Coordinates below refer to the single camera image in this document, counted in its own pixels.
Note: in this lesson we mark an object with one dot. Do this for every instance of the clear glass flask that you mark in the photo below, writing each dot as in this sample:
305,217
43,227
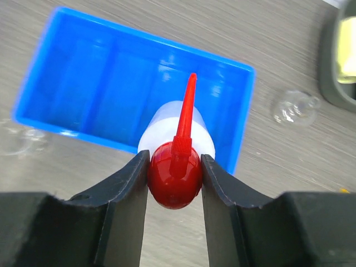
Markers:
293,107

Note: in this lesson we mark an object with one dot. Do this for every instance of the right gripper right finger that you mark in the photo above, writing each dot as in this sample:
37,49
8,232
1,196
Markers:
222,197

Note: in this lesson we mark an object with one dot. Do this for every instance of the red cap wash bottle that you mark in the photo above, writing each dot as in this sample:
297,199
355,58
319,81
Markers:
176,137

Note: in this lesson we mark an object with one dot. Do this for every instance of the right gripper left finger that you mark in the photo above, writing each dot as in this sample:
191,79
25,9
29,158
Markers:
123,196

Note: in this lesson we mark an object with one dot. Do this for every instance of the blue divided plastic bin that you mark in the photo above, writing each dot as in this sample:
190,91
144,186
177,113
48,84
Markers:
102,82

